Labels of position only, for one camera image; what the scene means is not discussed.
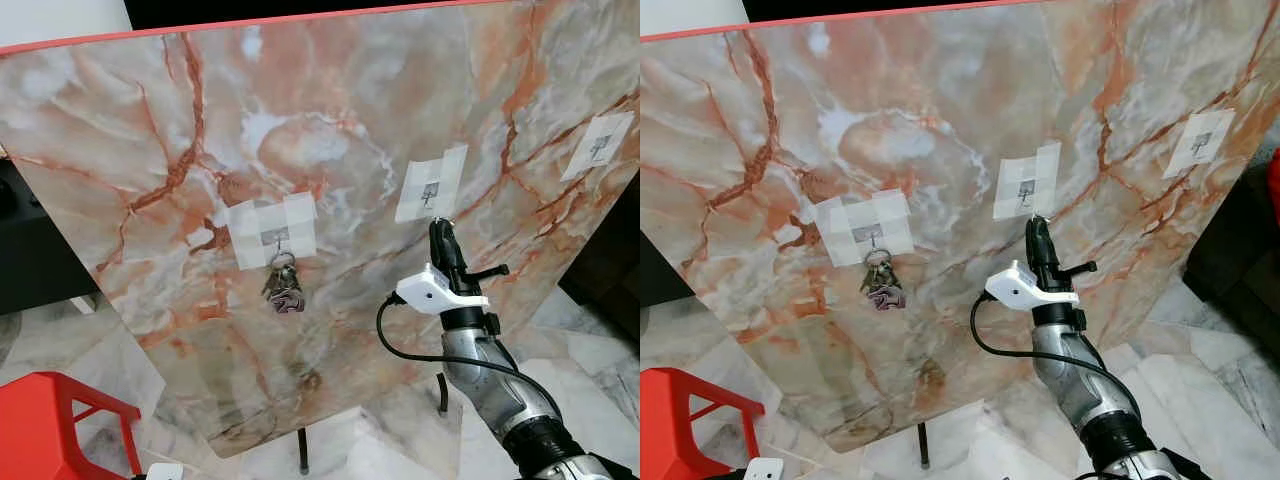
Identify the metal key bunch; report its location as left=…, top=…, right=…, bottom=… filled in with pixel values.
left=262, top=250, right=307, bottom=316
left=860, top=247, right=907, bottom=312

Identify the clear adhesive metal hook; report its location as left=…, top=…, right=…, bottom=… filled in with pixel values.
left=1163, top=108, right=1237, bottom=180
left=395, top=145, right=469, bottom=225
left=228, top=193, right=319, bottom=272
left=562, top=112, right=637, bottom=184
left=815, top=189, right=915, bottom=269
left=993, top=142, right=1064, bottom=222

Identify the orange marble pattern board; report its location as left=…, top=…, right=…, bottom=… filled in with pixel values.
left=640, top=0, right=1280, bottom=454
left=0, top=0, right=641, bottom=460

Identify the red plastic stool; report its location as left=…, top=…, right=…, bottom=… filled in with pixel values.
left=0, top=372, right=144, bottom=480
left=640, top=367, right=767, bottom=480

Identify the black flat screen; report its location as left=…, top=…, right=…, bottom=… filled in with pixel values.
left=124, top=0, right=523, bottom=32
left=742, top=0, right=1053, bottom=24

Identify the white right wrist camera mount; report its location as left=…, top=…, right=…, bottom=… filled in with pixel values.
left=395, top=263, right=492, bottom=317
left=985, top=259, right=1082, bottom=312

